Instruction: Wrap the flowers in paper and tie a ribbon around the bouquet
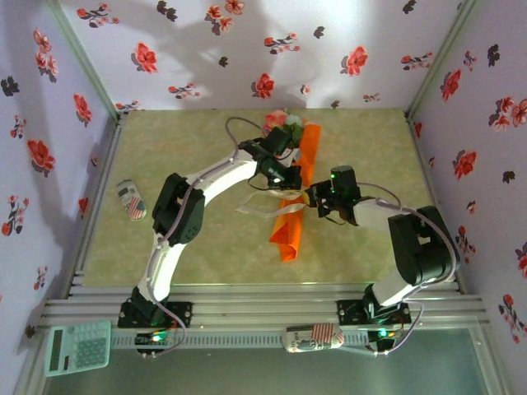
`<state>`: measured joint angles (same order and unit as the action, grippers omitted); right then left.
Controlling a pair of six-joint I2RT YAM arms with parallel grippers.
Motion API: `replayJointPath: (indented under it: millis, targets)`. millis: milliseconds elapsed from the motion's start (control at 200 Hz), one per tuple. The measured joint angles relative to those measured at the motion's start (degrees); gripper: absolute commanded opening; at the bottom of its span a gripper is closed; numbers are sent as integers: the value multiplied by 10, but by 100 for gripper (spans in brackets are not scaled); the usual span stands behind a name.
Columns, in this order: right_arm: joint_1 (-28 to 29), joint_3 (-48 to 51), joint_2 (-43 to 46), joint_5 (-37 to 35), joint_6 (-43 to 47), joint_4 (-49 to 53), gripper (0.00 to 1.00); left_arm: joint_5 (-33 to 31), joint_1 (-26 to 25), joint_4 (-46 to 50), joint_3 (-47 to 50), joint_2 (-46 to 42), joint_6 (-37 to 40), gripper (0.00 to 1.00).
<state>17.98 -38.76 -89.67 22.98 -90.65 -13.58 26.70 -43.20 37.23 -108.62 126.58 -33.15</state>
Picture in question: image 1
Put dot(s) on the teal calculator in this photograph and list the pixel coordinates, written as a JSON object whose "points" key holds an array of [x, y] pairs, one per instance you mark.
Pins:
{"points": [[88, 349]]}

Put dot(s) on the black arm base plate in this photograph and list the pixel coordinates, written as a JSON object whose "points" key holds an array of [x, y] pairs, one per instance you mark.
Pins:
{"points": [[183, 312], [350, 312]]}

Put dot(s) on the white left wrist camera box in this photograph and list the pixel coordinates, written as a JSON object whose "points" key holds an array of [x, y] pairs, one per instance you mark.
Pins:
{"points": [[293, 156]]}

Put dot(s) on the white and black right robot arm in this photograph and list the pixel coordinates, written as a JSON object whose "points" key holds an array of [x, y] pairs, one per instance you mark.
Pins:
{"points": [[424, 247]]}

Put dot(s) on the aluminium corner post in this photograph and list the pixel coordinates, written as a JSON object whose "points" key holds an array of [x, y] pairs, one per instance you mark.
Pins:
{"points": [[438, 61], [87, 61]]}

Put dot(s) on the pale blue fake rose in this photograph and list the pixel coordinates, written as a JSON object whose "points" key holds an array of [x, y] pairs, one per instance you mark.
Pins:
{"points": [[294, 120]]}

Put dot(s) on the aluminium side rail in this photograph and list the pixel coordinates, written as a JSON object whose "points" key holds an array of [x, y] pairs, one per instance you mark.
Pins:
{"points": [[422, 164], [108, 164]]}

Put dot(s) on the aluminium frame cross rail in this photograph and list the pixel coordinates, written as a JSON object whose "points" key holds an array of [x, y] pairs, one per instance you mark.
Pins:
{"points": [[230, 310]]}

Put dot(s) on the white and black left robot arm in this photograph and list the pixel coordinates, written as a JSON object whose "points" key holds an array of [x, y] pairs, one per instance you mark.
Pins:
{"points": [[222, 177]]}

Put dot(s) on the orange wrapping paper sheet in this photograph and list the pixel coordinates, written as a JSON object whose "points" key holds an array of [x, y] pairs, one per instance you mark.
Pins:
{"points": [[288, 234]]}

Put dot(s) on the white printed ribbon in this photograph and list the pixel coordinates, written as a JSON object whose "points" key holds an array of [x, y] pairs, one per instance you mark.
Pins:
{"points": [[288, 209]]}

